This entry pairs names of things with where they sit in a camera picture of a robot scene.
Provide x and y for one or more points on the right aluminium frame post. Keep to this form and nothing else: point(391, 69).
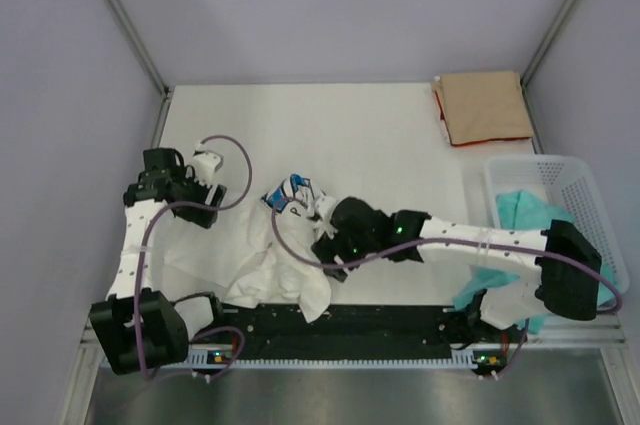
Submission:
point(552, 34)

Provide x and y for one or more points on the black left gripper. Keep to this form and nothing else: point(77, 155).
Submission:
point(199, 216)

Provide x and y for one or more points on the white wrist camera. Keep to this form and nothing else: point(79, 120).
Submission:
point(206, 163)
point(323, 209)

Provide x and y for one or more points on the white plastic basket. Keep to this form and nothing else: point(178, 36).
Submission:
point(565, 182)

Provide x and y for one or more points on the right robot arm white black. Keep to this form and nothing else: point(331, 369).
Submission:
point(554, 268)

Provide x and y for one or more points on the white printed t shirt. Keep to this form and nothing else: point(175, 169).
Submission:
point(241, 257)

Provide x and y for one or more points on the folded red t shirt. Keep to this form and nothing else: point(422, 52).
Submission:
point(512, 124)

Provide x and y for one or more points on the aluminium front frame rail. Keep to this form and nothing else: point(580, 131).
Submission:
point(575, 332)

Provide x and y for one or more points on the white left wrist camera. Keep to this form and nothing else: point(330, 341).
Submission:
point(206, 163)

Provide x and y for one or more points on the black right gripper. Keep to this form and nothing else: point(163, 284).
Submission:
point(328, 249)

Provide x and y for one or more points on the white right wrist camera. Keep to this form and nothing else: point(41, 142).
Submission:
point(323, 209)

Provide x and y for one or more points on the teal t shirt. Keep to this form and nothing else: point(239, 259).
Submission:
point(518, 210)

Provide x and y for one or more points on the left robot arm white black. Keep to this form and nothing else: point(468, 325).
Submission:
point(141, 323)

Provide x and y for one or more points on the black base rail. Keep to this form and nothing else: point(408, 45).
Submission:
point(332, 349)

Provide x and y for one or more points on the folded tan t shirt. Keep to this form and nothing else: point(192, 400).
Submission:
point(465, 94)

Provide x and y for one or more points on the aluminium frame post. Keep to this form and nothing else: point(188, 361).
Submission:
point(136, 45)
point(552, 34)

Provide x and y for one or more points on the left aluminium frame post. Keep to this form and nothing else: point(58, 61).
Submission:
point(136, 45)

